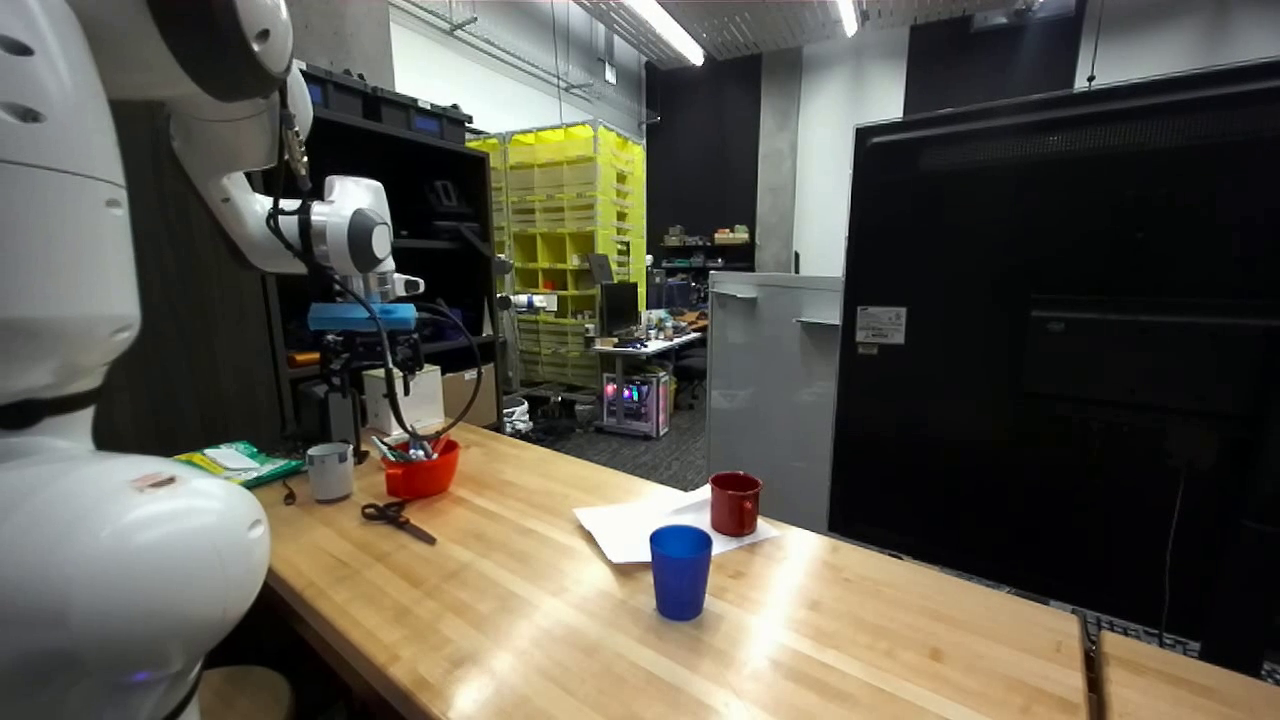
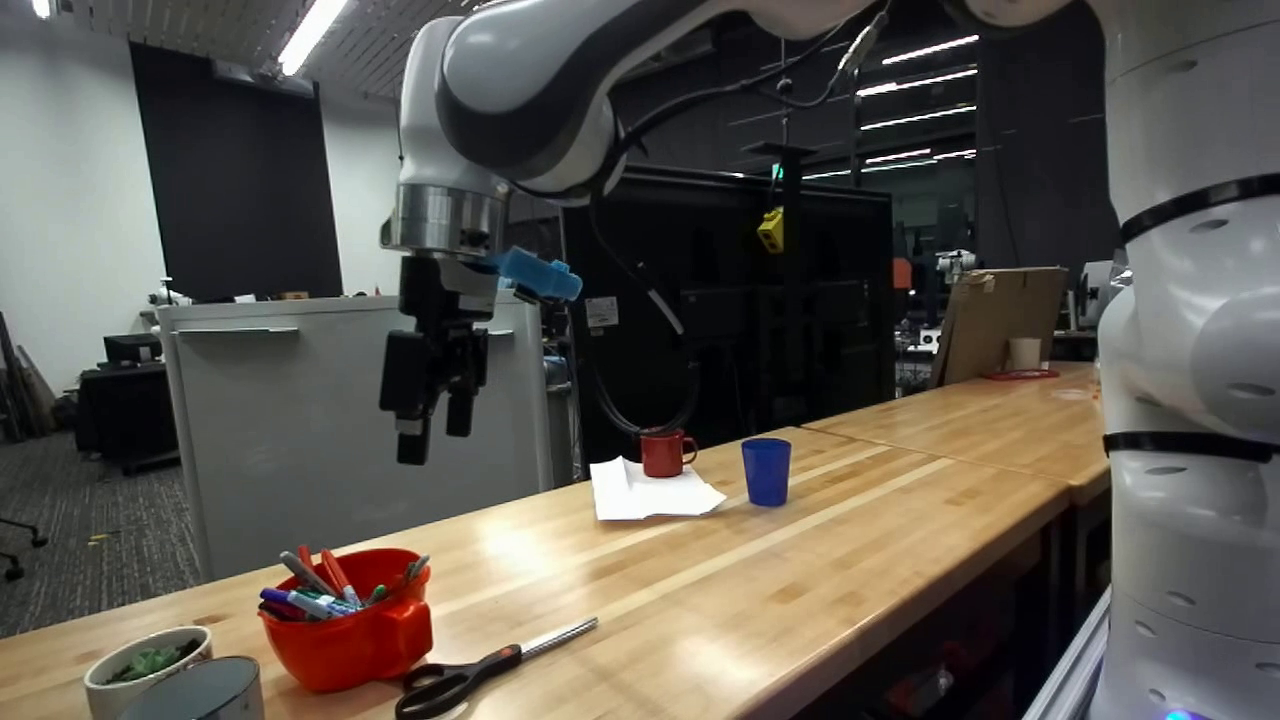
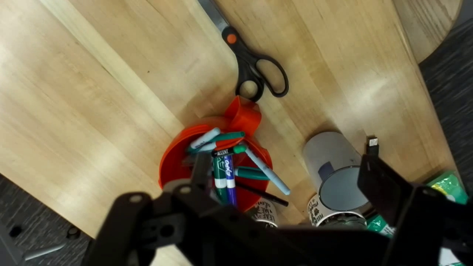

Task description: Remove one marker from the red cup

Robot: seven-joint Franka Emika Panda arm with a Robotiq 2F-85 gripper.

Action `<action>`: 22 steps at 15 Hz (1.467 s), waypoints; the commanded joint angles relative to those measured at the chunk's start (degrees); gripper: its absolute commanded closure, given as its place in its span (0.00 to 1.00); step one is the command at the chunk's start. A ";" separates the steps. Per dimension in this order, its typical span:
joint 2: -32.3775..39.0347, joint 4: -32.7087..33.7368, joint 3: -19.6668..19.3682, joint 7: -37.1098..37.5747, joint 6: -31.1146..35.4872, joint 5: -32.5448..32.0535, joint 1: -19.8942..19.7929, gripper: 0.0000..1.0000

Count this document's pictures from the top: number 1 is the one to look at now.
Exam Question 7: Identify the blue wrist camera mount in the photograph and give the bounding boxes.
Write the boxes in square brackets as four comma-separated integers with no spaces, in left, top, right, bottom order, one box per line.
[305,301,424,335]

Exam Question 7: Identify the computer case with lights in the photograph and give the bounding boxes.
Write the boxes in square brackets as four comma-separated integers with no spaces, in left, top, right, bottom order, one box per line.
[594,370,677,439]

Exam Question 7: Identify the green snack packet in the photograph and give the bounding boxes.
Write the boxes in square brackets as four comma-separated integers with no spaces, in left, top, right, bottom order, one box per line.
[173,439,306,490]

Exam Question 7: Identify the light blue marker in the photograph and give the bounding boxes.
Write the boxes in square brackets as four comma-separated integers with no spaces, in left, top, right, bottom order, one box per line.
[386,428,436,469]

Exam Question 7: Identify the dark background shelf with clutter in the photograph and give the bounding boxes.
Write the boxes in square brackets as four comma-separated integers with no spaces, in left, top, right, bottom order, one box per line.
[656,218,756,281]

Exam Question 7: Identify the white paper sheet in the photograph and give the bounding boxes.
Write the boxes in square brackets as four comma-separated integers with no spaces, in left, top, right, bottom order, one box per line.
[572,480,782,566]

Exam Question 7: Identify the black shelf unit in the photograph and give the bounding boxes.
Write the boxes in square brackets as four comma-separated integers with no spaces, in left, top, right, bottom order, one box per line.
[91,59,502,454]

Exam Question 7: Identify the dark computer monitor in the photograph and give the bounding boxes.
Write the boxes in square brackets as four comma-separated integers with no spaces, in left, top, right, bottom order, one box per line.
[594,274,645,335]

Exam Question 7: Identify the grey metal cabinet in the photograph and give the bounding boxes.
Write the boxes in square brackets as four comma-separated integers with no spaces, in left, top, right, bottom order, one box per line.
[702,266,849,530]

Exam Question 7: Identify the blue plastic cup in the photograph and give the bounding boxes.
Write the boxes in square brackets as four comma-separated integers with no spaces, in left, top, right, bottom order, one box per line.
[646,520,717,624]

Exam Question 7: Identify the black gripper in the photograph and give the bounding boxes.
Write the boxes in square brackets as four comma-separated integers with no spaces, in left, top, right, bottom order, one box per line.
[316,329,430,454]

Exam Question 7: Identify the white label sticker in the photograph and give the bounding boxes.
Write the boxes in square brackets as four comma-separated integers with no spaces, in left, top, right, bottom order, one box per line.
[850,301,912,348]

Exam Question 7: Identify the cluttered background desk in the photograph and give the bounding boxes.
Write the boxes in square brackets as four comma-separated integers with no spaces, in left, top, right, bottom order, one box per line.
[591,329,709,439]

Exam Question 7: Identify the white box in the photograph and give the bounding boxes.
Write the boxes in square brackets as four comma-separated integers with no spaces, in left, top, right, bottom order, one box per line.
[363,361,447,439]

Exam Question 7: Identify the white mug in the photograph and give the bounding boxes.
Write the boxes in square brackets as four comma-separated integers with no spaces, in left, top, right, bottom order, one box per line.
[305,439,361,506]

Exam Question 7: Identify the yellow shelving rack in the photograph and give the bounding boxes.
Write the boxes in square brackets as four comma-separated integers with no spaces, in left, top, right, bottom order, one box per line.
[469,120,651,393]

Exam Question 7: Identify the black orange handled scissors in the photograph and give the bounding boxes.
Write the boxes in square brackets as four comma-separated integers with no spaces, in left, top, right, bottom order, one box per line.
[356,494,438,547]

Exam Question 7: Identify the large black screen panel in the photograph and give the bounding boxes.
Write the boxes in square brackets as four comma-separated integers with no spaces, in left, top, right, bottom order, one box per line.
[827,56,1280,676]

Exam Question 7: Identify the long ceiling light strip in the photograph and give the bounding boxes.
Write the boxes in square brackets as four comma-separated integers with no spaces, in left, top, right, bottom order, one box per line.
[615,0,709,72]

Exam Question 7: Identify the dark red mug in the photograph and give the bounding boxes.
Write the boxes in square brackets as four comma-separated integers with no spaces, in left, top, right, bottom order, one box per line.
[709,469,762,541]

